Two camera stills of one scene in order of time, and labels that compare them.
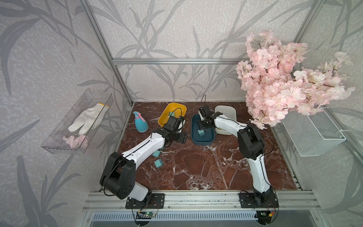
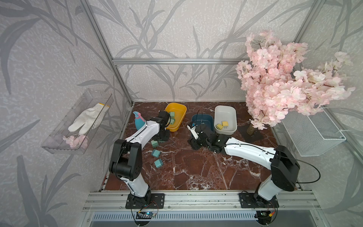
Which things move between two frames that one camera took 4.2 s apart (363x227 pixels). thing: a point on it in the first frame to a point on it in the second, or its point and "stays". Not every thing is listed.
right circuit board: x=263 y=216 stays
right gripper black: x=199 y=125 to x=191 y=142
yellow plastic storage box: x=179 y=110 stays
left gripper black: x=183 y=138 to x=166 y=138
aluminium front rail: x=288 y=201 stays
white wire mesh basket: x=313 y=135 stays
